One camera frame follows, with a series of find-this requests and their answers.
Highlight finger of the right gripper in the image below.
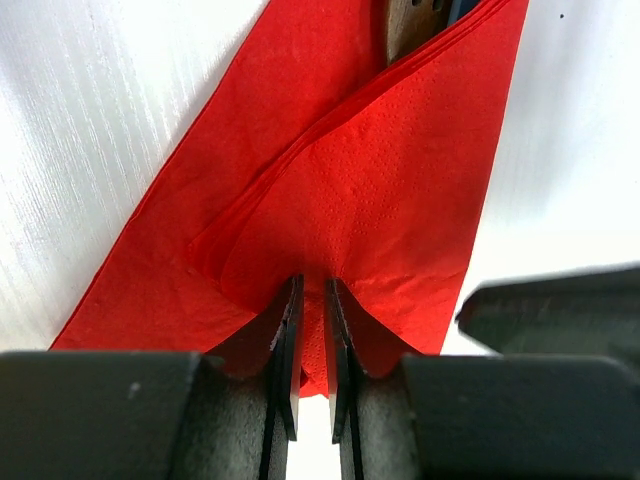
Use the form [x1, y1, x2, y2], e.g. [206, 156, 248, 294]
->
[456, 266, 639, 358]

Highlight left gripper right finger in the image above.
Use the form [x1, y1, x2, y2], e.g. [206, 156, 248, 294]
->
[325, 279, 639, 479]

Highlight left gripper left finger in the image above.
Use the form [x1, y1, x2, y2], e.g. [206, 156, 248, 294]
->
[1, 276, 304, 479]

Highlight red paper napkin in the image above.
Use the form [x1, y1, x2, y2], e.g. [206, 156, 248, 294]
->
[53, 1, 527, 396]

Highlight blue knife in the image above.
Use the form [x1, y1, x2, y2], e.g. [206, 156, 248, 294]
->
[447, 0, 480, 27]

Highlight wooden fork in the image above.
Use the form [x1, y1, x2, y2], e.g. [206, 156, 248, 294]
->
[385, 0, 453, 66]

